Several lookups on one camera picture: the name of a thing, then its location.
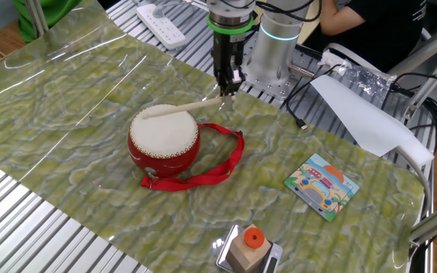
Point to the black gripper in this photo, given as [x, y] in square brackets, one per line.
[228, 47]

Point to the wooden drumstick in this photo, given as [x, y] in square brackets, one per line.
[184, 107]

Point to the bare person forearm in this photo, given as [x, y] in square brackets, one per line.
[340, 26]

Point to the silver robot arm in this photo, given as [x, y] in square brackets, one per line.
[275, 53]

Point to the red drum white head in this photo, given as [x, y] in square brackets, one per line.
[165, 163]

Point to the silver base connector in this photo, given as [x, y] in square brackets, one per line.
[302, 71]

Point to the white power strip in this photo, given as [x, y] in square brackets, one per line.
[161, 28]

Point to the grey power plug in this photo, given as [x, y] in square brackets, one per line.
[159, 11]

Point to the crumpled clear plastic wrap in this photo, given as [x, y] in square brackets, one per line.
[370, 83]

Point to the cartoon bus puzzle card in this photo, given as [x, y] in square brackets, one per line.
[321, 186]

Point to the white foam sheet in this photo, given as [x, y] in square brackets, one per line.
[366, 121]

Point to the person in black shirt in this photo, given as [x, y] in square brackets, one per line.
[385, 34]

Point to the green marble pattern mat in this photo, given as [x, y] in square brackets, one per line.
[70, 113]

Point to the wooden block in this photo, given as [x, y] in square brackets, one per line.
[247, 258]

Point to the silver digital scale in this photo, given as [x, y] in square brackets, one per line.
[275, 261]

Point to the white curved tube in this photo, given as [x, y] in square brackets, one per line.
[423, 176]

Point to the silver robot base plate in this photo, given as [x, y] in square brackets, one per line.
[279, 91]

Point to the aluminium frame post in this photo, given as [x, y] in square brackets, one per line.
[36, 19]

